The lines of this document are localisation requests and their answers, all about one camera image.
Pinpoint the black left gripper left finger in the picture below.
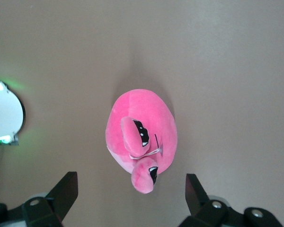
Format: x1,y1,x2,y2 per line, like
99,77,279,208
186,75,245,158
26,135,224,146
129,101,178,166
0,171,79,227

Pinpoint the round hot pink plush toy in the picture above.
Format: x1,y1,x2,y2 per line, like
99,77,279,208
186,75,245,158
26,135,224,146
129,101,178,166
105,88,178,195

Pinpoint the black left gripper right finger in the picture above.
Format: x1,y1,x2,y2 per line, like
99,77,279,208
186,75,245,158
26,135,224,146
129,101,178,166
181,174,284,227

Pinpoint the brown table cover mat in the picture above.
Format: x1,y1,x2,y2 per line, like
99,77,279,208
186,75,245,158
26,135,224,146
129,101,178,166
0,0,284,227

